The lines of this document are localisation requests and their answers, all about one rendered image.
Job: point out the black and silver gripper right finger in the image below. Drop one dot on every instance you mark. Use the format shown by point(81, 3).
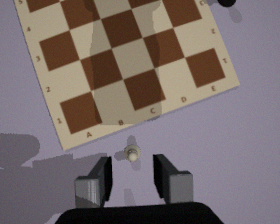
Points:
point(173, 185)

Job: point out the brown and cream chessboard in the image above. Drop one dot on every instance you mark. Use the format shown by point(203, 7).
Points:
point(104, 65)

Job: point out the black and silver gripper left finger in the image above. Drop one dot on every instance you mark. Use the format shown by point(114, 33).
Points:
point(93, 190)

